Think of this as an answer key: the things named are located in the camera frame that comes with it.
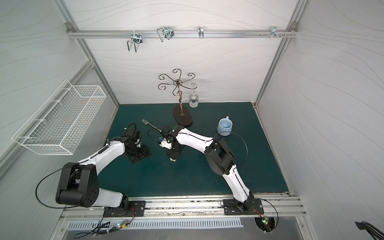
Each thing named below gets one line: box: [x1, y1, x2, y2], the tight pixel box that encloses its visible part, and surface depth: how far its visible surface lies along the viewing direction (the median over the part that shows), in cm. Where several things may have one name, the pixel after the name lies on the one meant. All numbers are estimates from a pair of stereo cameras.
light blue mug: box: [217, 116, 233, 136], surface depth 102 cm
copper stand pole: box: [157, 68, 198, 117], surface depth 92 cm
